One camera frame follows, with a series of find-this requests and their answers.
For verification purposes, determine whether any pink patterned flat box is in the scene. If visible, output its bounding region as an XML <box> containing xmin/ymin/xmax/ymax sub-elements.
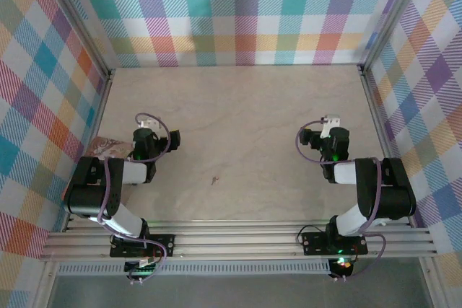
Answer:
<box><xmin>83</xmin><ymin>136</ymin><xmax>135</xmax><ymax>160</ymax></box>

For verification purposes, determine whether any controller board with lights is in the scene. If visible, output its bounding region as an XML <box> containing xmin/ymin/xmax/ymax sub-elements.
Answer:
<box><xmin>331</xmin><ymin>256</ymin><xmax>355</xmax><ymax>277</ymax></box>

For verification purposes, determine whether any green controller board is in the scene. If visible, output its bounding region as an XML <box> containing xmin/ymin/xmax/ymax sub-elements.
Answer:
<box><xmin>123</xmin><ymin>259</ymin><xmax>162</xmax><ymax>277</ymax></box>

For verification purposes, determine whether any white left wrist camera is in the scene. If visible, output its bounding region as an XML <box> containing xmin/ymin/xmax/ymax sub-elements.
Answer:
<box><xmin>139</xmin><ymin>115</ymin><xmax>162</xmax><ymax>131</ymax></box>

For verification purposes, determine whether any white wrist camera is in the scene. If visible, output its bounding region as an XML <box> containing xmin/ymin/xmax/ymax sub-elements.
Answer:
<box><xmin>321</xmin><ymin>113</ymin><xmax>341</xmax><ymax>138</ymax></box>
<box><xmin>139</xmin><ymin>115</ymin><xmax>162</xmax><ymax>131</ymax></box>

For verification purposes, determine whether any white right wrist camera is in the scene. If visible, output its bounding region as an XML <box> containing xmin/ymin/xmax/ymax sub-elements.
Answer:
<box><xmin>321</xmin><ymin>113</ymin><xmax>341</xmax><ymax>138</ymax></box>

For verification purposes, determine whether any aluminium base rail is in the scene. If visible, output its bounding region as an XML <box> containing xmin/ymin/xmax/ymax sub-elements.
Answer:
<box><xmin>39</xmin><ymin>219</ymin><xmax>440</xmax><ymax>262</ymax></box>

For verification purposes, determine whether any grey slotted cable duct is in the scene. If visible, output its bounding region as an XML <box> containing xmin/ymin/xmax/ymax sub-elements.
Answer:
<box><xmin>57</xmin><ymin>262</ymin><xmax>333</xmax><ymax>277</ymax></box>

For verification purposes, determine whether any aluminium corner post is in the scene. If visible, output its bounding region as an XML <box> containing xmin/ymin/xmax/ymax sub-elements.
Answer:
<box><xmin>38</xmin><ymin>0</ymin><xmax>116</xmax><ymax>77</ymax></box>
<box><xmin>357</xmin><ymin>0</ymin><xmax>430</xmax><ymax>73</ymax></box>

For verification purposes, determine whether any aluminium lower frame bar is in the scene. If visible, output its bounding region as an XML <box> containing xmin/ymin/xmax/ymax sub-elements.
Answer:
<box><xmin>32</xmin><ymin>260</ymin><xmax>61</xmax><ymax>308</ymax></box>
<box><xmin>417</xmin><ymin>255</ymin><xmax>444</xmax><ymax>308</ymax></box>

